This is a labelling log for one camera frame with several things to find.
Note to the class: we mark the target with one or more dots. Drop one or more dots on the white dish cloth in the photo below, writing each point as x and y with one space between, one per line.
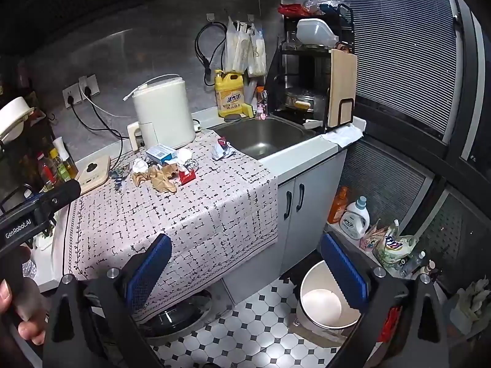
341 135

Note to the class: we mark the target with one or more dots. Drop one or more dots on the red plastic bag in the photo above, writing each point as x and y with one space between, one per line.
291 9

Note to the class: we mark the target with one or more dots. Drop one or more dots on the brown paper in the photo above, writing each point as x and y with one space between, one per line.
159 180

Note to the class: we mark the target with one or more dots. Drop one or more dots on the red mesh bag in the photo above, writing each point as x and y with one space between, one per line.
389 324

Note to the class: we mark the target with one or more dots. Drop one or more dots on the clear glass jar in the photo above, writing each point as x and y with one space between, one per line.
292 40

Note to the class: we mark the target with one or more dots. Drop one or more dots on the yellow dish soap bottle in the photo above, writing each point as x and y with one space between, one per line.
229 99

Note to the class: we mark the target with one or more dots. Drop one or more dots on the red white wrapper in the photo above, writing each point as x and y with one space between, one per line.
222 149

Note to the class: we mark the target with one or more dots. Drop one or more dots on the person's left hand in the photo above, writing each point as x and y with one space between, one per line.
30 331

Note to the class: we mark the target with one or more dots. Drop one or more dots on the orange cleaner bottle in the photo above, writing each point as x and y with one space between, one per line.
339 207

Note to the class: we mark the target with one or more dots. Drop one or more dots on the steel pot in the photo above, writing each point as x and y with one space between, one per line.
307 97

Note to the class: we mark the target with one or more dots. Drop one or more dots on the blue wrapper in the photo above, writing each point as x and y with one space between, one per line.
118 174

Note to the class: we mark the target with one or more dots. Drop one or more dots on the white wall socket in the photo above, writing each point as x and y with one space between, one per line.
72 94
90 84

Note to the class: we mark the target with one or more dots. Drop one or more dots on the clear hanging utensil bag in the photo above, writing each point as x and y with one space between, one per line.
236 50
257 53

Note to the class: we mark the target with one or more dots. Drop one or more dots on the black dish rack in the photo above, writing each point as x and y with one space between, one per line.
276 80

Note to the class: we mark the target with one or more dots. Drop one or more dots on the grey window blinds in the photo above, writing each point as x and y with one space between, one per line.
402 46

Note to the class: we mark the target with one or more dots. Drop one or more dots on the grey round sink stopper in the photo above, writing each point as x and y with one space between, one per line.
231 118

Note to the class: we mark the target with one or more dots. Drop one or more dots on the yellow sauce bottle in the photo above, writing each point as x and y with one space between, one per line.
58 168

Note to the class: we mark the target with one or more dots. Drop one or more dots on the white plastic container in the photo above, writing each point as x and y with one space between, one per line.
314 30

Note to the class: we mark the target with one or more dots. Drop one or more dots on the black patterned white tablecloth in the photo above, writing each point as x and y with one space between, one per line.
172 207

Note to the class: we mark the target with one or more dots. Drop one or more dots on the white laundry detergent bottle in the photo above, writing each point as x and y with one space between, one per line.
355 222

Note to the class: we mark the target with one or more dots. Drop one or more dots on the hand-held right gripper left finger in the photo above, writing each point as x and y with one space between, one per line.
149 268

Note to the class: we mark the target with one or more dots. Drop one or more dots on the pink snack packet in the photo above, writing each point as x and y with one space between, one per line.
372 239

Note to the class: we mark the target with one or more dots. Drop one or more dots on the yellow sponge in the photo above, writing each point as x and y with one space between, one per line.
248 111

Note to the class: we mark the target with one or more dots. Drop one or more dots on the clear plastic bag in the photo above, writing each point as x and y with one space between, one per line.
318 0

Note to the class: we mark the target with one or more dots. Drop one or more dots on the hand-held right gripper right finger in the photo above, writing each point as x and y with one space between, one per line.
343 272

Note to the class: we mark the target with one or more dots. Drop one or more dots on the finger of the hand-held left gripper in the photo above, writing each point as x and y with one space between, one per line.
63 193

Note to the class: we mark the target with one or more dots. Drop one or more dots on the cream air fryer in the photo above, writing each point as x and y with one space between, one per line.
165 111

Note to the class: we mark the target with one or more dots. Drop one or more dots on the white rack drain tray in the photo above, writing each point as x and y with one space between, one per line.
312 124

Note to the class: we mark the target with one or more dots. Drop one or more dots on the green white refill pouch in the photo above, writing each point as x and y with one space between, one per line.
395 247

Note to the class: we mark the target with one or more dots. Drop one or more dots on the small white dark-capped bottle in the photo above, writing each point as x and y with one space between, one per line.
427 270

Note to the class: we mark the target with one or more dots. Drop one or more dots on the white bowl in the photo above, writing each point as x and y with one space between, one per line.
15 113

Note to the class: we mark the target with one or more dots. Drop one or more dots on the steel sink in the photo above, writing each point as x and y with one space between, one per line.
261 138

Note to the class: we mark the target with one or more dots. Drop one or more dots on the white power plug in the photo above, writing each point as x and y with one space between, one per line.
196 125

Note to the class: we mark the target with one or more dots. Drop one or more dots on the white crumpled cloth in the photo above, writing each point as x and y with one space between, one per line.
472 306

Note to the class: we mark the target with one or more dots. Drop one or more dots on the wooden cutting board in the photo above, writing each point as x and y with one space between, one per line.
341 84

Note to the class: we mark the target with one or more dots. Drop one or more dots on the white waste bin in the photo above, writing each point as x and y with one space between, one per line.
322 303

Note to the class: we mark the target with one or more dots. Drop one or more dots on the white kitchen cabinet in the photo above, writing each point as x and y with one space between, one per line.
307 207

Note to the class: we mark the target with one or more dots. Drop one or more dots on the pink labelled small bottle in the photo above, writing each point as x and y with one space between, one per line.
262 107

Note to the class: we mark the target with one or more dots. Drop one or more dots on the blue white carton box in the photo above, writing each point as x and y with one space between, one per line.
161 154

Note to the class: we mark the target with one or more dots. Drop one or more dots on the white tissue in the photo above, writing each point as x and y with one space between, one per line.
184 155
140 165

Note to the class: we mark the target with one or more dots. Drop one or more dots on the beige wooden board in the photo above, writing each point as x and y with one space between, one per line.
96 178

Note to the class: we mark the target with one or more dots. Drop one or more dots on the white topped oil bottle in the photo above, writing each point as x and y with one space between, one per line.
65 157

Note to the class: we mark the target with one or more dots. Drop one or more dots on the dotted wrapper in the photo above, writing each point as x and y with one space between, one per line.
191 163

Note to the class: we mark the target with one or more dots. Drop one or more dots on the red cap sauce bottle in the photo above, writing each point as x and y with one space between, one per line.
46 172

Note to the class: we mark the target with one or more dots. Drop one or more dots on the small clear bottle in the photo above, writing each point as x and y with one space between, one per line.
412 262

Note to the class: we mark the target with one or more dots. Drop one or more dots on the red packet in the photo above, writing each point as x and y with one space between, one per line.
187 177

